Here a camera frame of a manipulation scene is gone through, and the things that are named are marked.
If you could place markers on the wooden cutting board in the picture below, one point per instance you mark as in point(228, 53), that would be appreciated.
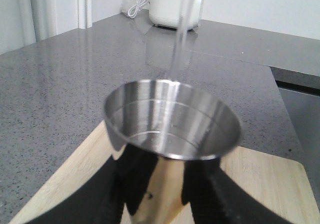
point(279, 184)

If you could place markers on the steel double jigger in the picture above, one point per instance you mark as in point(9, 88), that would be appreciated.
point(167, 139)

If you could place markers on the white kitchen appliance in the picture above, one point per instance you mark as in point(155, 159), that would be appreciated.
point(167, 12)

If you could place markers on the grey curtain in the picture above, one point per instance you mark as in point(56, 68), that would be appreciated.
point(24, 22)

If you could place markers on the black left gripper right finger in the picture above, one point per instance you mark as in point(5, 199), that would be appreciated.
point(232, 196)

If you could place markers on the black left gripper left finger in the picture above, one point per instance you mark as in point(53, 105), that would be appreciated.
point(101, 199)

